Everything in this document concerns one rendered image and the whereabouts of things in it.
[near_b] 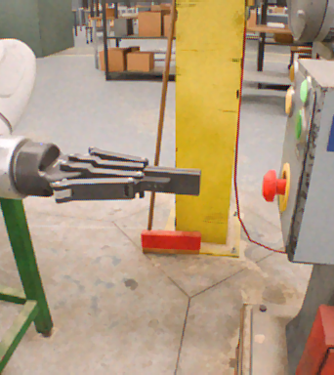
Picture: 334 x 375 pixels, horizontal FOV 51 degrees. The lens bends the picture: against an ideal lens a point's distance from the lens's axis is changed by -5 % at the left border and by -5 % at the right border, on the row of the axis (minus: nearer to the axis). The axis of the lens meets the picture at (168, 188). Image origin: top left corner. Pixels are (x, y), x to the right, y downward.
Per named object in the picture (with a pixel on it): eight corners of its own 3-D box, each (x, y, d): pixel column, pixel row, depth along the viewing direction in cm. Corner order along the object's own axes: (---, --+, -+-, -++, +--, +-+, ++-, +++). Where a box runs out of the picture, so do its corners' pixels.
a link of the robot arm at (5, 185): (-17, 208, 49) (19, 213, 48) (-32, 147, 45) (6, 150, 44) (16, 179, 57) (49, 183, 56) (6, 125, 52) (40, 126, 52)
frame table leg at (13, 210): (56, 330, 142) (6, 112, 99) (50, 340, 138) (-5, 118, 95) (43, 327, 143) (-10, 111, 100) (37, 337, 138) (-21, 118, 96)
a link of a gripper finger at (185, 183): (145, 167, 46) (144, 170, 46) (200, 172, 45) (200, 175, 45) (146, 188, 48) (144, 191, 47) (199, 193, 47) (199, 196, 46)
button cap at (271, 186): (289, 194, 47) (294, 166, 45) (293, 210, 43) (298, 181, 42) (260, 191, 48) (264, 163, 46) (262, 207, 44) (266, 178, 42)
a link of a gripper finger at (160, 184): (131, 174, 46) (123, 185, 44) (170, 177, 46) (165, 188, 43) (131, 185, 47) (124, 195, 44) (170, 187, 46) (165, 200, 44)
